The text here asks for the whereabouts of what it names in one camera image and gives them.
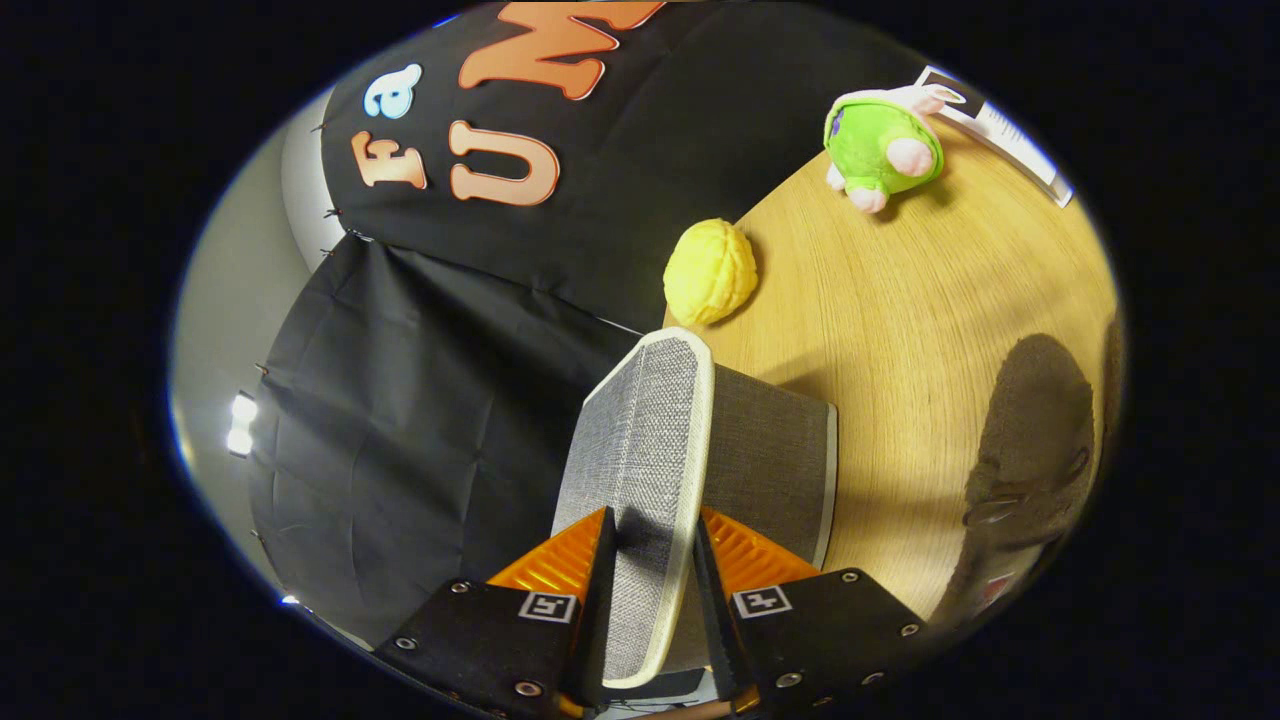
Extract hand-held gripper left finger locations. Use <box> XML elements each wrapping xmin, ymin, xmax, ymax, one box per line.
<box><xmin>373</xmin><ymin>506</ymin><xmax>618</xmax><ymax>720</ymax></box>

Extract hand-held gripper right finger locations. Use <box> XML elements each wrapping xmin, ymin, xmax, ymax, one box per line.
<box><xmin>693</xmin><ymin>507</ymin><xmax>931</xmax><ymax>720</ymax></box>

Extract grey fabric storage box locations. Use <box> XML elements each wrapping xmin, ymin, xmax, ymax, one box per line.
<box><xmin>610</xmin><ymin>365</ymin><xmax>838</xmax><ymax>701</ymax></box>

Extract grey fabric storage box lid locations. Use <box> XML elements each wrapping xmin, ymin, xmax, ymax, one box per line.
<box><xmin>552</xmin><ymin>328</ymin><xmax>716</xmax><ymax>691</ymax></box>

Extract yellow bumpy soft toy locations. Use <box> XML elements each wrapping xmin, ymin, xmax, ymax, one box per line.
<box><xmin>663</xmin><ymin>219</ymin><xmax>759</xmax><ymax>326</ymax></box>

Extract narrow ceiling light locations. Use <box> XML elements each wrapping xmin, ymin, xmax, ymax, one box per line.
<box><xmin>225</xmin><ymin>390</ymin><xmax>261</xmax><ymax>459</ymax></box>

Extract green and pink plush toy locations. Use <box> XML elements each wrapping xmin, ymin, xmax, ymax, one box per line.
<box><xmin>823</xmin><ymin>85</ymin><xmax>966</xmax><ymax>213</ymax></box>

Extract white book with portrait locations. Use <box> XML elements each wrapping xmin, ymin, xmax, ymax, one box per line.
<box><xmin>915</xmin><ymin>65</ymin><xmax>1076</xmax><ymax>208</ymax></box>

